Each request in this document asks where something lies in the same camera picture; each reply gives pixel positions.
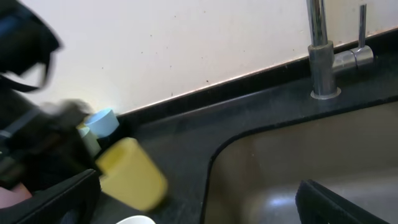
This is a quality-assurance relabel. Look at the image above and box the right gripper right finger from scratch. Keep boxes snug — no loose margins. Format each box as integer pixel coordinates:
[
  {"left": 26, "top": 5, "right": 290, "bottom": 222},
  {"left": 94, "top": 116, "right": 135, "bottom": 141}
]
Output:
[{"left": 295, "top": 179, "right": 392, "bottom": 224}]

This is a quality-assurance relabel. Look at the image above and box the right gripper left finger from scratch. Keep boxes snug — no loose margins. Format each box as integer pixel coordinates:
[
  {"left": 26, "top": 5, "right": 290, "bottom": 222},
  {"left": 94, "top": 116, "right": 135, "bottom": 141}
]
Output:
[{"left": 0, "top": 169, "right": 102, "bottom": 224}]

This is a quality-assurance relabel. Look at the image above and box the white cup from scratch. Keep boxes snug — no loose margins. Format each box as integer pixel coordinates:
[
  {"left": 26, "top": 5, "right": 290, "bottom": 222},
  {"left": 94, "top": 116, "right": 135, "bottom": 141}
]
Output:
[{"left": 115, "top": 215, "right": 157, "bottom": 224}]

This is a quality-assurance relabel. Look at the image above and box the pink cup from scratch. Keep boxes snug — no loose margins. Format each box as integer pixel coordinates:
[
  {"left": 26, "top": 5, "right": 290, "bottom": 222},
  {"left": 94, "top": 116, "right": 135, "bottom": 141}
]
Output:
[{"left": 0, "top": 182, "right": 33, "bottom": 210}]

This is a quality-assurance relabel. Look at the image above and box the green cup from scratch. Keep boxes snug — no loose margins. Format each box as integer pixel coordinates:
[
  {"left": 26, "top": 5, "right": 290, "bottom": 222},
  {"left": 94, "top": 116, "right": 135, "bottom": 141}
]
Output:
[{"left": 77, "top": 126, "right": 103, "bottom": 158}]

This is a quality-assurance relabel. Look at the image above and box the steel sink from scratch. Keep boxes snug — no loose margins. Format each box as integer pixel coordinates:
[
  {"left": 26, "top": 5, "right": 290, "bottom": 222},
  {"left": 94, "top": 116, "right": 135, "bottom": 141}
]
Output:
[{"left": 198, "top": 101, "right": 398, "bottom": 224}]

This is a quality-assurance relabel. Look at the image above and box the blue cup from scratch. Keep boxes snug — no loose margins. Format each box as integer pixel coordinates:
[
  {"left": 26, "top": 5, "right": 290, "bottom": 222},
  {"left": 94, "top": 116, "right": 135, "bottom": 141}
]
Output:
[{"left": 83, "top": 108, "right": 121, "bottom": 139}]

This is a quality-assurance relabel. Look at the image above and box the steel tap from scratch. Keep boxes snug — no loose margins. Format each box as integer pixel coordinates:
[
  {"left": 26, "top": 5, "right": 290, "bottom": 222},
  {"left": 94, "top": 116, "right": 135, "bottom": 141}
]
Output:
[{"left": 306, "top": 0, "right": 375, "bottom": 100}]

